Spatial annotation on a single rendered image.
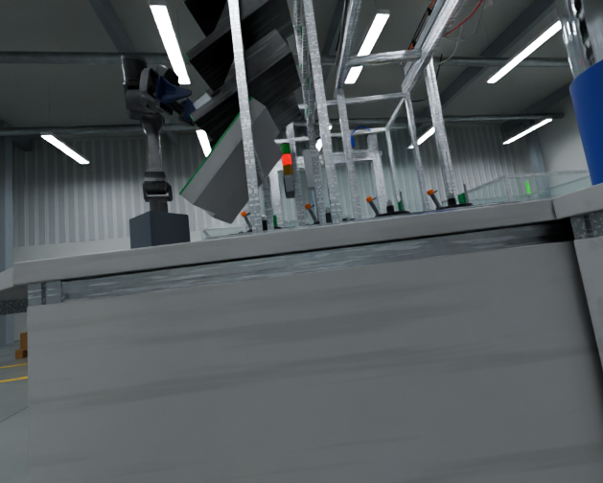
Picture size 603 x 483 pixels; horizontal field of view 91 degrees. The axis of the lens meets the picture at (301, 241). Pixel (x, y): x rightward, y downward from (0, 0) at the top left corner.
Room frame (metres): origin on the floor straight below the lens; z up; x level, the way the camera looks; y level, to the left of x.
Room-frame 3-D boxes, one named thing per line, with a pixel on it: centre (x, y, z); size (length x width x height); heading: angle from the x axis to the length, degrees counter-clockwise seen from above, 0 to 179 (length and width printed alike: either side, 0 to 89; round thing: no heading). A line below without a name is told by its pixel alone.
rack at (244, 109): (0.78, 0.01, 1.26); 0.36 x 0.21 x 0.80; 1
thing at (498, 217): (1.15, -0.31, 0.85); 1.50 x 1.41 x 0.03; 1
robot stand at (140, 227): (1.02, 0.49, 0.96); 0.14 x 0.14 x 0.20; 55
